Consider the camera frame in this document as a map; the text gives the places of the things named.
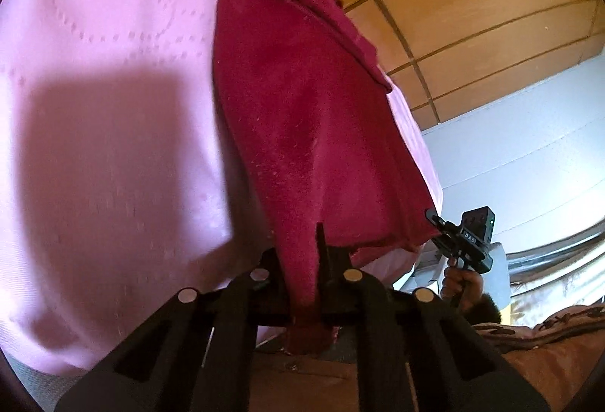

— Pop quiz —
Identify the dark red garment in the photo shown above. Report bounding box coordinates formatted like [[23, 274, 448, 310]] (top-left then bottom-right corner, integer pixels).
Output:
[[208, 0, 441, 356]]

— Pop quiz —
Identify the person's right hand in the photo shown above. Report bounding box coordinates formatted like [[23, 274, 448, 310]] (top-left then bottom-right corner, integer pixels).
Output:
[[440, 258, 483, 312]]

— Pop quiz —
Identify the patterned pink blanket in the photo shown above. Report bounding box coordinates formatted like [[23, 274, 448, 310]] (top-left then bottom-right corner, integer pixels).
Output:
[[249, 303, 604, 411]]

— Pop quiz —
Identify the pink bed sheet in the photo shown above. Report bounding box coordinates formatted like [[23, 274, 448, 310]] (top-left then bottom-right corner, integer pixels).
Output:
[[0, 0, 445, 379]]

